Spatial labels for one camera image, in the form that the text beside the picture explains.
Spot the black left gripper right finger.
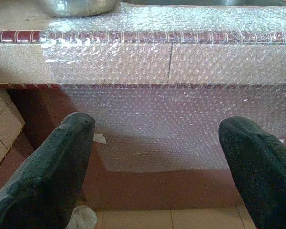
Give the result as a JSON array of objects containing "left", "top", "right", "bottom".
[{"left": 218, "top": 116, "right": 286, "bottom": 229}]

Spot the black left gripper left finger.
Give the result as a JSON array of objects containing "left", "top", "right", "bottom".
[{"left": 0, "top": 112, "right": 96, "bottom": 229}]

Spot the steel deep plate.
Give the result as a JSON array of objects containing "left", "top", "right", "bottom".
[{"left": 34, "top": 0, "right": 122, "bottom": 18}]

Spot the crumpled grey plastic bag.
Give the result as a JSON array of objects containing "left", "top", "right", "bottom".
[{"left": 66, "top": 205, "right": 98, "bottom": 229}]

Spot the white paper scrap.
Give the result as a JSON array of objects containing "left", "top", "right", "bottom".
[{"left": 93, "top": 133, "right": 107, "bottom": 145}]

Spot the clear bubble wrap sheet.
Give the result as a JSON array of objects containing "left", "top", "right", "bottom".
[{"left": 39, "top": 4, "right": 286, "bottom": 174}]

